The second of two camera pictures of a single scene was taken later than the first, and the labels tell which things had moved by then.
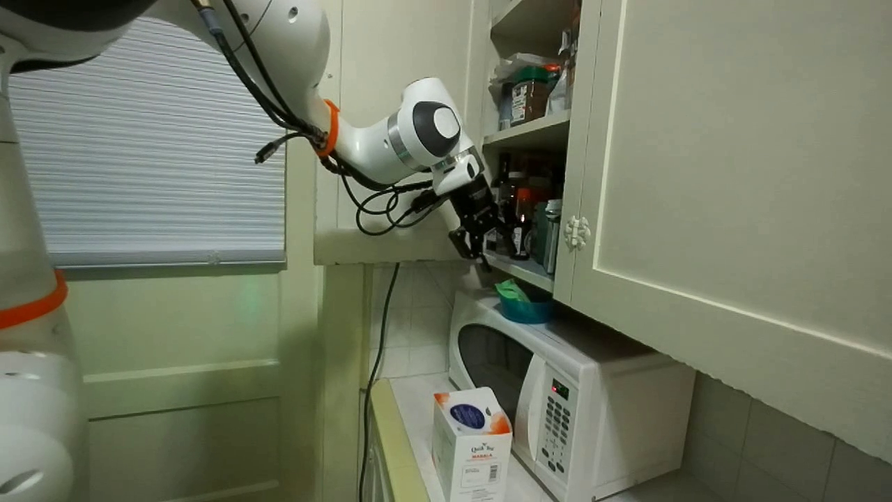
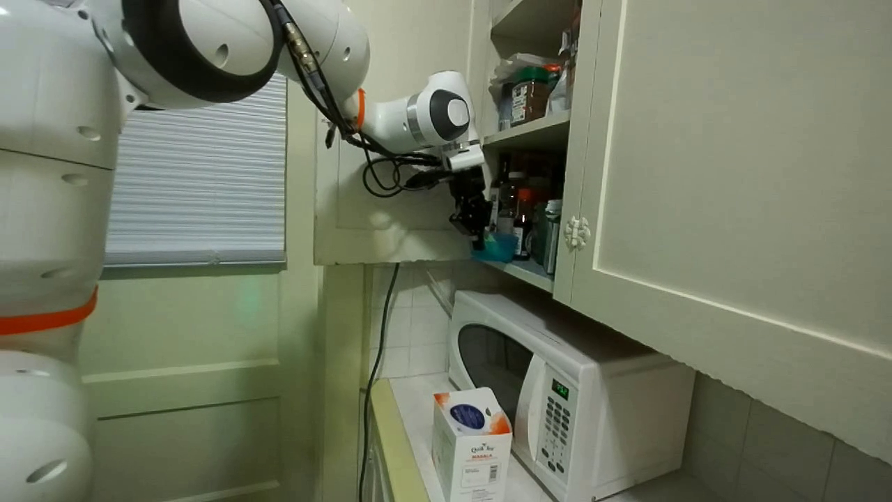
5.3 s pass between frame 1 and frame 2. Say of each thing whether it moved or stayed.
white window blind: stayed
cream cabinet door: stayed
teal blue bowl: moved
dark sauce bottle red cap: stayed
